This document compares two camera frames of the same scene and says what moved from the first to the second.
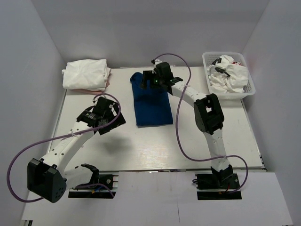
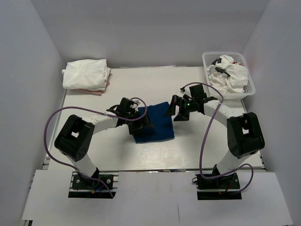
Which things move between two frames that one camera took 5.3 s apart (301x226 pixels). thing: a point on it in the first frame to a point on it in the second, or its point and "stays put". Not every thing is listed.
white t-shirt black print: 221,67 stays put
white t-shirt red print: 235,83 stays put
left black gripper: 120,121 to 144,122
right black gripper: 149,75 to 182,116
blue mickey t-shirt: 153,106 to 160,115
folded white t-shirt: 90,75 stays put
